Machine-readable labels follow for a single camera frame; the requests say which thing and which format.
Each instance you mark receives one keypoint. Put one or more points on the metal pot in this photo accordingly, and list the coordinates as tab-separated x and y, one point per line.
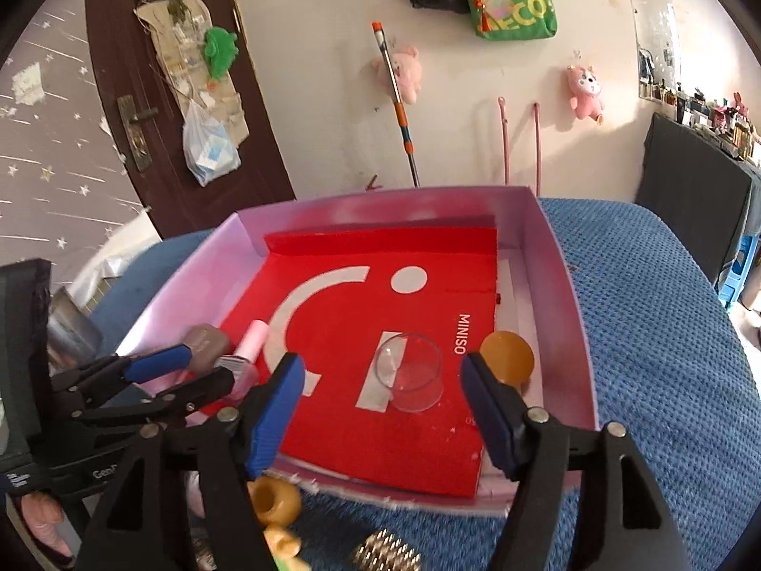
74	333

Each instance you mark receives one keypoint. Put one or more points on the pink hanging rod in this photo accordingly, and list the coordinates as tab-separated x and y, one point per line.
537	148
505	143

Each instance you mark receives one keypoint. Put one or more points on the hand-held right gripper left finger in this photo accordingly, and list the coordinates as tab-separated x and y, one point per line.
276	416

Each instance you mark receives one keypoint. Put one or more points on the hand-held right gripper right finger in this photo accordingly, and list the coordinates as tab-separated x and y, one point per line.
490	416

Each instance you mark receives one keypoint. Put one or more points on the orange oval stone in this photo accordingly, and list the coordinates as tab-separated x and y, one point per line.
505	354

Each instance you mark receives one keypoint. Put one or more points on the clear plastic cup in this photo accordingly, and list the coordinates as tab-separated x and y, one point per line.
410	378

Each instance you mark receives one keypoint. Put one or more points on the pink plush pig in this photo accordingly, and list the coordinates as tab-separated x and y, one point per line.
410	74

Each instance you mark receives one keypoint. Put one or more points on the green avocado toy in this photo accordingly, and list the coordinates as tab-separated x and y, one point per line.
285	541

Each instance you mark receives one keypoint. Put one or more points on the pink nail polish bottle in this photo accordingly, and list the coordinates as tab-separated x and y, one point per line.
249	351

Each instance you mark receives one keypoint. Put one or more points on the brown door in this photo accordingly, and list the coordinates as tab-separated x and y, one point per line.
119	47

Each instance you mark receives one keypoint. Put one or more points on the pink plush bear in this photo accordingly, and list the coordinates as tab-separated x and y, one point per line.
585	92

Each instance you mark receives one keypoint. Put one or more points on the green plush toy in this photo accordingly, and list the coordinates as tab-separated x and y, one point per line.
220	50

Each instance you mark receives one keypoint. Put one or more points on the row of small bottles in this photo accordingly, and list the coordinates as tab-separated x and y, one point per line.
713	113

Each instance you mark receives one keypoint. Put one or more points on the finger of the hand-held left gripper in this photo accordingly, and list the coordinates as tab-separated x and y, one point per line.
202	386
157	363

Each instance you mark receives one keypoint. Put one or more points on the person's left hand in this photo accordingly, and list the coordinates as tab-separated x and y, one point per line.
47	523

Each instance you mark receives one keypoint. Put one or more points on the pink cardboard box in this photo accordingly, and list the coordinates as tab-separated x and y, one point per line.
553	285

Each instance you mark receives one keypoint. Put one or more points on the clear hanging pocket organizer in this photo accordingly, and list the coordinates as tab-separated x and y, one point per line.
178	71

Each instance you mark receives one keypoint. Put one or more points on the blue stool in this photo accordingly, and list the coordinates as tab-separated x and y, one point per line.
740	273

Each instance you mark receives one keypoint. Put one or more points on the white plastic sheet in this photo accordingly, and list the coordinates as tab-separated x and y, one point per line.
119	256

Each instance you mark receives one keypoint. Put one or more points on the red printed paper bag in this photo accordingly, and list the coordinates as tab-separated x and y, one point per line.
357	321

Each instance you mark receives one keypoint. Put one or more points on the wall mirror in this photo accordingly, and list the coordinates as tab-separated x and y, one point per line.
654	35

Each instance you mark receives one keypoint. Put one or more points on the white plastic bag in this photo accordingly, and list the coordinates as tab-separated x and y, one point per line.
211	151

